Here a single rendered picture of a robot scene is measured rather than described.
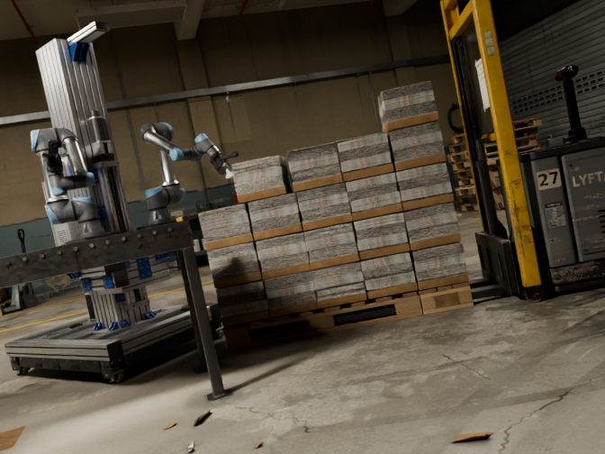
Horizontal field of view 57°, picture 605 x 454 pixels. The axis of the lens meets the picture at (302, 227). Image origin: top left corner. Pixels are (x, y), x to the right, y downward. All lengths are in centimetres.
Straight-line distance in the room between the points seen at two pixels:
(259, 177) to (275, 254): 45
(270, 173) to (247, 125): 698
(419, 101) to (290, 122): 723
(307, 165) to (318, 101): 742
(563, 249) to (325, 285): 129
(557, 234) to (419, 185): 77
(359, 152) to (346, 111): 755
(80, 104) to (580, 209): 294
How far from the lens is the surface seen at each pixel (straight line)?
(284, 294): 327
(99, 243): 250
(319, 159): 320
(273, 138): 1023
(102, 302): 376
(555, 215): 324
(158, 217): 368
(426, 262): 325
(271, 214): 323
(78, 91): 380
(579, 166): 328
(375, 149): 320
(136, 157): 992
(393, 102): 324
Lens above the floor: 80
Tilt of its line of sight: 3 degrees down
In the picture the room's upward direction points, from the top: 12 degrees counter-clockwise
